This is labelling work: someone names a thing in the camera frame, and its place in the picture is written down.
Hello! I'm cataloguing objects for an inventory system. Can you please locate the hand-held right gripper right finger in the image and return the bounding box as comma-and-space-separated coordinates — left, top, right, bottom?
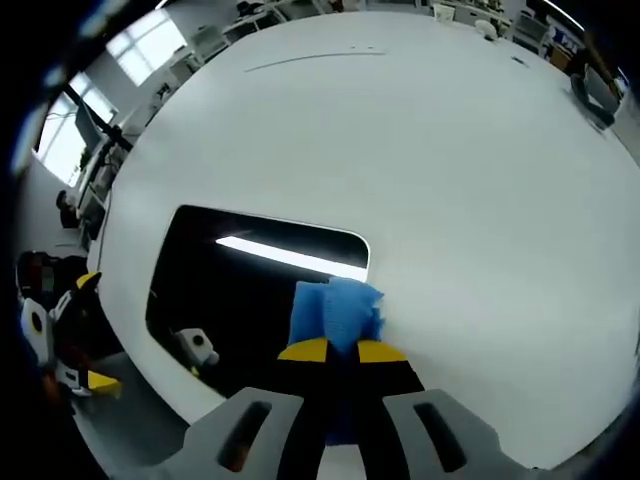
355, 338, 501, 480

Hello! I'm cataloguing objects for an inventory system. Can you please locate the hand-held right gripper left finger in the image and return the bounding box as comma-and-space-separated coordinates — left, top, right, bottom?
182, 335, 332, 480

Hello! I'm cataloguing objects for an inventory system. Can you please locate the black tripod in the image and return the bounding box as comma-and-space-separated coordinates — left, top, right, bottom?
74, 97, 136, 151

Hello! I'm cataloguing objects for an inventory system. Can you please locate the person's left hand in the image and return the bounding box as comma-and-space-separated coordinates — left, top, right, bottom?
17, 251, 76, 301

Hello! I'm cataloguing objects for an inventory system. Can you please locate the blue cleaning cloth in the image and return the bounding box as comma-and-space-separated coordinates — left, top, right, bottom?
287, 277, 386, 446

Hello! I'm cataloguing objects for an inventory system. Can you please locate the dark curved headset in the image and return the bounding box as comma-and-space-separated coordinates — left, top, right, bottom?
569, 73, 617, 130

